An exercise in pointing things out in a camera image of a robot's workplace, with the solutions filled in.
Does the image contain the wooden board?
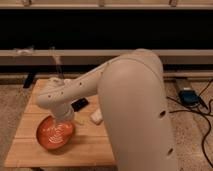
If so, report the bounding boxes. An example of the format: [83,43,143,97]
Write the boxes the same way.
[4,79,115,168]

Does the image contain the orange ceramic bowl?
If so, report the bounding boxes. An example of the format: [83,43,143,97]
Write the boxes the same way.
[36,116,75,150]

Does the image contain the white sponge block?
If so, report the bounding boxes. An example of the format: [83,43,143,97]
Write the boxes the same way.
[90,109,103,125]

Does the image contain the blue power device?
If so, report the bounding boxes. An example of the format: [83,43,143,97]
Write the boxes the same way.
[179,90,199,107]

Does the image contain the black rectangular object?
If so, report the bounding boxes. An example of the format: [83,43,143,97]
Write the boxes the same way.
[71,98,89,112]

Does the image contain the black table leg bracket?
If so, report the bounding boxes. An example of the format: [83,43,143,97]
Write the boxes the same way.
[23,71,36,89]

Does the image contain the black cable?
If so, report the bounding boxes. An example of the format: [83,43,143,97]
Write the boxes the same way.
[166,79,213,169]

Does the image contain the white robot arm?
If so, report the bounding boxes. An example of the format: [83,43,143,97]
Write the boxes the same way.
[36,49,179,171]

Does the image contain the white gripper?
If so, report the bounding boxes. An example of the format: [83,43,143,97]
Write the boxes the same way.
[51,106,74,122]

